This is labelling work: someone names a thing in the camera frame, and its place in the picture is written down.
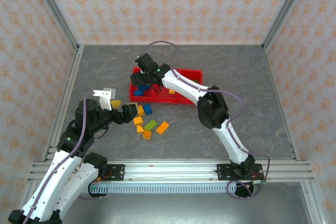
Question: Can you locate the slotted grey cable duct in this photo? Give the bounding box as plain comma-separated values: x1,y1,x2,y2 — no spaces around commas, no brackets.
86,183,265,194

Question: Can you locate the long orange lego brick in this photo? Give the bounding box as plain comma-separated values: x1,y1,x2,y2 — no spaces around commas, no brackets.
155,121,170,135

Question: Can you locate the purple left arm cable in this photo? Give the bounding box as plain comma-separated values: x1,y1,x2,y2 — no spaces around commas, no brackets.
20,94,90,221

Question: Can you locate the grey metal panel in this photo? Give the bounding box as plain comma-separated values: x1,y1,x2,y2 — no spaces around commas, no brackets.
61,192,313,224

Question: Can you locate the aluminium side rail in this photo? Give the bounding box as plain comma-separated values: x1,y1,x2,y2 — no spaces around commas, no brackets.
40,45,85,162
261,45,300,162

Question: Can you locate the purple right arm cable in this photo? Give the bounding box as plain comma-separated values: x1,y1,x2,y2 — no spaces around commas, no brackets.
141,40,271,200

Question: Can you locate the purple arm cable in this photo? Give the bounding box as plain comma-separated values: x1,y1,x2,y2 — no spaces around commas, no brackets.
141,40,271,200
20,94,90,221

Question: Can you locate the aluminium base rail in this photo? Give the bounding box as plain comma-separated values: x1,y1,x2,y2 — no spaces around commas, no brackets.
27,158,316,183

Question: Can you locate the aluminium frame post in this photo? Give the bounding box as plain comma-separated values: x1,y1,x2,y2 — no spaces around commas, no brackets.
261,0,314,51
27,0,81,51

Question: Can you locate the red plastic bin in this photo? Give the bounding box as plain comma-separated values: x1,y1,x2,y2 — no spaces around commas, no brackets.
128,67,158,103
176,69,205,106
153,68,182,104

